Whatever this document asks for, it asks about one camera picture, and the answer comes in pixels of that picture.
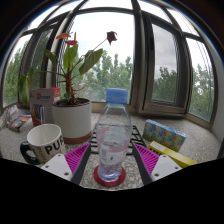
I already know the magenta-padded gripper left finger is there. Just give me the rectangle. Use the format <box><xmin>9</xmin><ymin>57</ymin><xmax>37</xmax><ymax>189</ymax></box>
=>
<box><xmin>40</xmin><ymin>142</ymin><xmax>93</xmax><ymax>186</ymax></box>

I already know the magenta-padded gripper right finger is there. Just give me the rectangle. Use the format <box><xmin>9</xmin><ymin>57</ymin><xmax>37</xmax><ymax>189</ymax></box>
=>
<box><xmin>130</xmin><ymin>142</ymin><xmax>183</xmax><ymax>186</ymax></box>

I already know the clear blue-capped water bottle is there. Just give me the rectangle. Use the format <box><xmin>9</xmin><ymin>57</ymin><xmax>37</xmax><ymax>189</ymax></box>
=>
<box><xmin>95</xmin><ymin>87</ymin><xmax>133</xmax><ymax>183</ymax></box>

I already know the long yellow box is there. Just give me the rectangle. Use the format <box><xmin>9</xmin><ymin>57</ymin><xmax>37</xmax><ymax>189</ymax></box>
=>
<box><xmin>147</xmin><ymin>140</ymin><xmax>198</xmax><ymax>169</ymax></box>

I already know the red-flowered plant in white pot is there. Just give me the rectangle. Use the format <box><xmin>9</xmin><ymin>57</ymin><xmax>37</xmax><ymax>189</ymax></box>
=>
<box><xmin>18</xmin><ymin>30</ymin><xmax>119</xmax><ymax>145</ymax></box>

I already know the white and orange cardboard box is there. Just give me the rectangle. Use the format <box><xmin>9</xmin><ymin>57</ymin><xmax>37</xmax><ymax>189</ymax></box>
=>
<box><xmin>28</xmin><ymin>87</ymin><xmax>62</xmax><ymax>128</ymax></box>

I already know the cream mug with black handle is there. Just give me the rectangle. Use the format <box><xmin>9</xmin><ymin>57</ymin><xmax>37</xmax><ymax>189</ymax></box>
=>
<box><xmin>19</xmin><ymin>123</ymin><xmax>67</xmax><ymax>166</ymax></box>

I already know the white power strip with cord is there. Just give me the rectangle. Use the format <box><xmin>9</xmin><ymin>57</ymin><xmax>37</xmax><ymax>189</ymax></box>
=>
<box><xmin>0</xmin><ymin>104</ymin><xmax>19</xmax><ymax>129</ymax></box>

